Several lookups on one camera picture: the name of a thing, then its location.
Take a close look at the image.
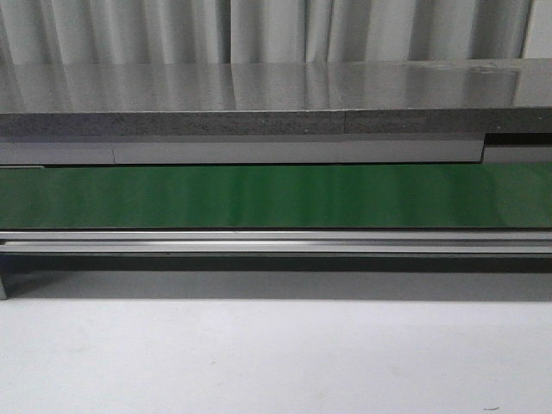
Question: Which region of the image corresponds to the grey pleated curtain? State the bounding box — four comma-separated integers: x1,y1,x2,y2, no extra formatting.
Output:
1,1,532,65

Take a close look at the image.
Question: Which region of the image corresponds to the grey stone countertop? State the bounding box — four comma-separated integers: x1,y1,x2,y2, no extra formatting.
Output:
0,58,552,166

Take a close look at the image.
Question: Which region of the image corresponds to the green conveyor belt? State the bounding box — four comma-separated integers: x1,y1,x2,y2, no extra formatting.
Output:
1,163,551,229

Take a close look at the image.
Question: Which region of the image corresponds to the aluminium conveyor frame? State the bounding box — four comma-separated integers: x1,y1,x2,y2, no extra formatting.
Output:
1,230,551,302

